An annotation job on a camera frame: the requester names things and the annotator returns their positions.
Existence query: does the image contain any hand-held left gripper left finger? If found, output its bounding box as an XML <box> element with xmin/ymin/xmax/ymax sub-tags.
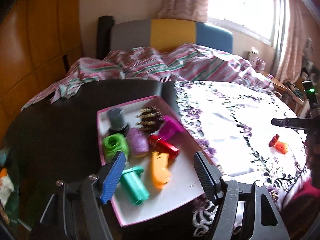
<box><xmin>29</xmin><ymin>151</ymin><xmax>126</xmax><ymax>240</ymax></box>

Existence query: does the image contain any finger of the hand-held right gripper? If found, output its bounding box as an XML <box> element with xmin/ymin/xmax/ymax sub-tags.
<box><xmin>271</xmin><ymin>117</ymin><xmax>310</xmax><ymax>130</ymax></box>

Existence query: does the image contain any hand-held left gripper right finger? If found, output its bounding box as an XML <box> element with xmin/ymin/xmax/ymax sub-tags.
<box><xmin>194</xmin><ymin>151</ymin><xmax>290</xmax><ymax>240</ymax></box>

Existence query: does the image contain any teal plastic spool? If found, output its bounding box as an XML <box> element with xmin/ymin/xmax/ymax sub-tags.
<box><xmin>120</xmin><ymin>166</ymin><xmax>150</xmax><ymax>206</ymax></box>

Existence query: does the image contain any orange block toy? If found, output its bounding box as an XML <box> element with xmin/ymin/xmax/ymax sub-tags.
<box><xmin>269</xmin><ymin>134</ymin><xmax>288</xmax><ymax>155</ymax></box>

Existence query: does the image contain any pink cardboard tray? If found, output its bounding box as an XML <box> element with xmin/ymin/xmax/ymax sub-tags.
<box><xmin>96</xmin><ymin>95</ymin><xmax>220</xmax><ymax>227</ymax></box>

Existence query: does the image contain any lime green plastic toy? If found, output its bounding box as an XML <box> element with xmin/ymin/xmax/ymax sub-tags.
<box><xmin>102</xmin><ymin>133</ymin><xmax>130</xmax><ymax>163</ymax></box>

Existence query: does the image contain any purple egg-shaped patterned toy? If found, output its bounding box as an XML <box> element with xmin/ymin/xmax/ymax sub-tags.
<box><xmin>126</xmin><ymin>127</ymin><xmax>150</xmax><ymax>158</ymax></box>

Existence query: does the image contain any orange yellow plastic toy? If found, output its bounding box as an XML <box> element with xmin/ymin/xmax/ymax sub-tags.
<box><xmin>149</xmin><ymin>151</ymin><xmax>172</xmax><ymax>189</ymax></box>

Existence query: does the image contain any red plastic toy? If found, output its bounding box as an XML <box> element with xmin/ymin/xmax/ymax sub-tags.
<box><xmin>148</xmin><ymin>134</ymin><xmax>180</xmax><ymax>159</ymax></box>

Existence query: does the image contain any grey plastic spool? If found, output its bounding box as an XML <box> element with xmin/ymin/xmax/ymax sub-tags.
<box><xmin>107</xmin><ymin>107</ymin><xmax>130</xmax><ymax>133</ymax></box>

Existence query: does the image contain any magenta plastic toy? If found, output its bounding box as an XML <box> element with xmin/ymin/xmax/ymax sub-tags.
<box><xmin>159</xmin><ymin>116</ymin><xmax>183</xmax><ymax>140</ymax></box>

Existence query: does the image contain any brown spiky brush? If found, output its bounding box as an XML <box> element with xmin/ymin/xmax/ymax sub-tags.
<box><xmin>136</xmin><ymin>106</ymin><xmax>165</xmax><ymax>134</ymax></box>

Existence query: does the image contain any wooden side table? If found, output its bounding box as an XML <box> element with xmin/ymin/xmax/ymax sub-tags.
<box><xmin>265</xmin><ymin>72</ymin><xmax>307</xmax><ymax>113</ymax></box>

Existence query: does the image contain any white embroidered floral tablecloth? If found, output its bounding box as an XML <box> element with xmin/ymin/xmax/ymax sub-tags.
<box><xmin>174</xmin><ymin>80</ymin><xmax>309</xmax><ymax>238</ymax></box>

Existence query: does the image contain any pink small box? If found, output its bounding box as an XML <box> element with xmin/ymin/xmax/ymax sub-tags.
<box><xmin>254</xmin><ymin>57</ymin><xmax>266</xmax><ymax>70</ymax></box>

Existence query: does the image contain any red cushion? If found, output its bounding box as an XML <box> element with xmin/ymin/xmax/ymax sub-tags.
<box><xmin>282</xmin><ymin>177</ymin><xmax>320</xmax><ymax>220</ymax></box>

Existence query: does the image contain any white small box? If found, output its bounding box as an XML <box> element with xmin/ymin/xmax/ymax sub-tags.
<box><xmin>247</xmin><ymin>47</ymin><xmax>259</xmax><ymax>63</ymax></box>

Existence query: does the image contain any white orange snack bag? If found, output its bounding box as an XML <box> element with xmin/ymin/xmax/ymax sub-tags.
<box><xmin>0</xmin><ymin>167</ymin><xmax>15</xmax><ymax>205</ymax></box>

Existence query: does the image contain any pink green striped blanket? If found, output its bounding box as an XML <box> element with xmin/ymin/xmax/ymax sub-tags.
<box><xmin>21</xmin><ymin>43</ymin><xmax>274</xmax><ymax>112</ymax></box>

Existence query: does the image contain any window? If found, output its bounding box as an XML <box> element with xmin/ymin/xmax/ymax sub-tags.
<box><xmin>207</xmin><ymin>0</ymin><xmax>278</xmax><ymax>47</ymax></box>

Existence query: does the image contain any black rolled mat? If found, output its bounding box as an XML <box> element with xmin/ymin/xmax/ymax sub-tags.
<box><xmin>96</xmin><ymin>16</ymin><xmax>115</xmax><ymax>60</ymax></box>

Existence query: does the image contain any grey yellow blue headboard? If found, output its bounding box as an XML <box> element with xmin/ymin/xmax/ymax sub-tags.
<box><xmin>110</xmin><ymin>18</ymin><xmax>234</xmax><ymax>54</ymax></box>

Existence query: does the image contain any wooden wardrobe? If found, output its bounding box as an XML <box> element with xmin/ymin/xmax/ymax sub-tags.
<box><xmin>0</xmin><ymin>0</ymin><xmax>84</xmax><ymax>130</ymax></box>

